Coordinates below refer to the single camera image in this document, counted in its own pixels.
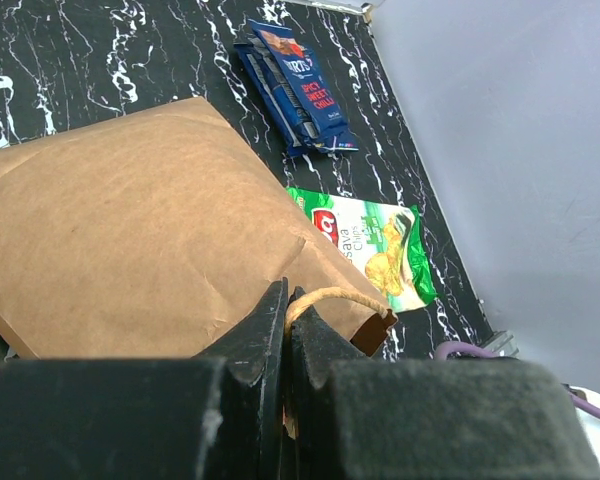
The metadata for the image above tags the brown paper bag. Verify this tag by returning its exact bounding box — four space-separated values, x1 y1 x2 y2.
0 98 391 362

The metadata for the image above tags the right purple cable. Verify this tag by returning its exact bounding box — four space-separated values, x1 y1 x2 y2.
433 340 600 427

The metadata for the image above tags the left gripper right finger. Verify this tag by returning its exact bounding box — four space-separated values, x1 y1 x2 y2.
287 289 600 479

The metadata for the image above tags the blue snack packet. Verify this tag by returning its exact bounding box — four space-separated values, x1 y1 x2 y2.
234 43 317 157
285 131 359 157

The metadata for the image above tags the blue burts chips packet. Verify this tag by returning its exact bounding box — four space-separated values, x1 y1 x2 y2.
250 20 351 139

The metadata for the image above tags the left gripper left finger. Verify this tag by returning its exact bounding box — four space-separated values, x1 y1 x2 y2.
0 280 289 479

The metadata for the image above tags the green snack packet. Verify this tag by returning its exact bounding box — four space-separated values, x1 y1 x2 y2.
287 187 437 313

